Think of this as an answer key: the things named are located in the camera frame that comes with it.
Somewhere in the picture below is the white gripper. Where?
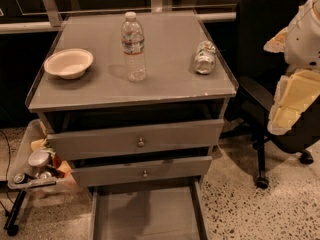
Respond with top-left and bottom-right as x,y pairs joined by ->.
263,0 -> 320,135

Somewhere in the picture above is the clear plastic water bottle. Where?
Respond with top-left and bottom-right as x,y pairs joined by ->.
121,11 -> 146,82

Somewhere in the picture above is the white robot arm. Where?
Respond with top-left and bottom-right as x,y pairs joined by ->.
263,0 -> 320,135

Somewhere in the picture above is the top grey drawer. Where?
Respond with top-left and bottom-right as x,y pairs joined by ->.
48,119 -> 224,160

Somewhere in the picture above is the grey drawer cabinet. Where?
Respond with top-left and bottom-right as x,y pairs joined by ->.
25,9 -> 240,240

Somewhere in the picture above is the middle grey drawer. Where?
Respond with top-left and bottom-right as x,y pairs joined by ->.
71,156 -> 212,187

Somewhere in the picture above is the bottom grey open drawer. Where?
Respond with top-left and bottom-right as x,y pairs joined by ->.
89,177 -> 211,240

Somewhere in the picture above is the black office chair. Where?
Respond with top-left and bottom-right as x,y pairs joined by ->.
225,0 -> 320,189

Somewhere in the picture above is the crushed aluminium can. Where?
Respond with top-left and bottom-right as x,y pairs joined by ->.
194,41 -> 216,75

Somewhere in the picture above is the white paper bowl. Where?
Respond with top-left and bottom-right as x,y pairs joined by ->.
44,48 -> 93,80

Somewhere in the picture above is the silver can in bin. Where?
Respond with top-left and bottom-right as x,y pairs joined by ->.
28,149 -> 51,168

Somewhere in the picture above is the clear plastic bin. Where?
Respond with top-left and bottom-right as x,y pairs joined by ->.
8,119 -> 81,194

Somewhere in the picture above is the black stand leg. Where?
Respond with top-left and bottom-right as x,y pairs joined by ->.
4,190 -> 26,236

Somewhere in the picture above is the metal window rail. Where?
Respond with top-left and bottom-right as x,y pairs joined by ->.
0,0 -> 236,34

